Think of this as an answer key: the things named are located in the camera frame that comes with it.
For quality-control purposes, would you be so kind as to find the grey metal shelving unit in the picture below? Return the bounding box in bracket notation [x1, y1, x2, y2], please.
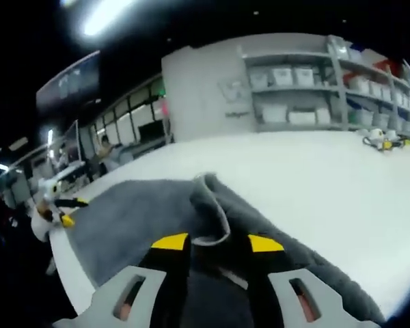
[327, 36, 410, 136]
[241, 44, 349, 133]

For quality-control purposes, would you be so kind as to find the ceiling light strip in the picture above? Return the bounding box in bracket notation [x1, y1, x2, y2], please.
[81, 0, 137, 38]

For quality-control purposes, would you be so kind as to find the idle white yellow gripper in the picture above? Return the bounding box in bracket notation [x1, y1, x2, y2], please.
[361, 128, 410, 154]

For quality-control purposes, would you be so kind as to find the shelf with white bins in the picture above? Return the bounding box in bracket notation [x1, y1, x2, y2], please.
[251, 66, 410, 133]

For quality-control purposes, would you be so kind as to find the black monitor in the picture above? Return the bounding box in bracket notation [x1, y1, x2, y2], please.
[138, 122, 167, 141]

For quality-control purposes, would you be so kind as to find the grey background desk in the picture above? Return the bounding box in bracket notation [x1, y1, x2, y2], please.
[119, 138, 174, 161]

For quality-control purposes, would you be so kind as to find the dark hanging screen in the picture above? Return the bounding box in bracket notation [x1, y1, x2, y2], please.
[36, 51, 100, 110]

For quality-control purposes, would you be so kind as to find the person's left hand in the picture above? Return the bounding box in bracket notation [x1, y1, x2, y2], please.
[36, 204, 55, 220]

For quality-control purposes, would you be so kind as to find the black-framed glass partition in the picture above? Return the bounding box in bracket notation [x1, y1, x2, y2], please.
[88, 77, 168, 144]

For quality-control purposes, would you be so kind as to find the grey wall logo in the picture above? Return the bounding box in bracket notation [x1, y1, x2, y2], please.
[217, 80, 251, 119]

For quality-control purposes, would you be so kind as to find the upright display panel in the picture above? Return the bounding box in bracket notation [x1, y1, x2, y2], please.
[63, 119, 82, 164]

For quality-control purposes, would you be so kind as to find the grey towel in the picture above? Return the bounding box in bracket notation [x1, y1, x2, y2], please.
[63, 173, 385, 322]

